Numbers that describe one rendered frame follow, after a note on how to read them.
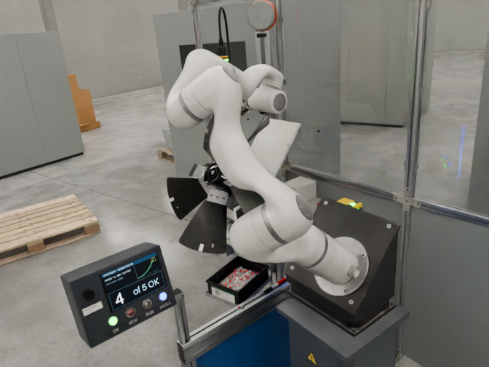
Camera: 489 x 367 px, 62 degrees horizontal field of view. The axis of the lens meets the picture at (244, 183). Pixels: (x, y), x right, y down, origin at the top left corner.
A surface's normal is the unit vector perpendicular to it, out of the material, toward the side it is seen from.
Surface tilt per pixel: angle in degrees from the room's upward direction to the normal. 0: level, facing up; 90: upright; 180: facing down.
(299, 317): 0
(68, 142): 90
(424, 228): 90
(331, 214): 48
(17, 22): 90
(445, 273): 90
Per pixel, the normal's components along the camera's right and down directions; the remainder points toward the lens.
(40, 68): 0.78, 0.16
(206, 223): -0.04, -0.32
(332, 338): -0.08, -0.93
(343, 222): -0.65, -0.42
